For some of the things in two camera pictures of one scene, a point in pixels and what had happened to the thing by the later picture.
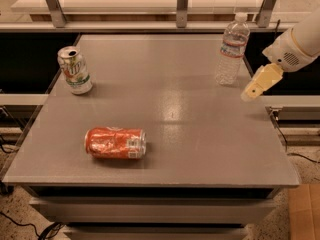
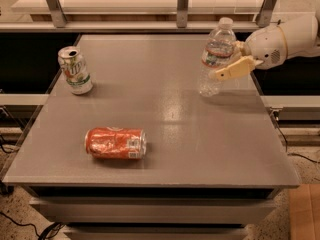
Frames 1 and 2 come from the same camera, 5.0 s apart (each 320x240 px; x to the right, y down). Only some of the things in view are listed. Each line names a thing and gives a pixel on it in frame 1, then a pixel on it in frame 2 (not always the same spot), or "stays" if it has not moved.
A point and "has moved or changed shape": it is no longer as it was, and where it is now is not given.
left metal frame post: [58, 16] stays
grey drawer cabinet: [155, 212] stays
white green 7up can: [75, 69] stays
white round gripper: [282, 54] → [266, 45]
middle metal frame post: [182, 6] stays
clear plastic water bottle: [232, 51] has moved or changed shape
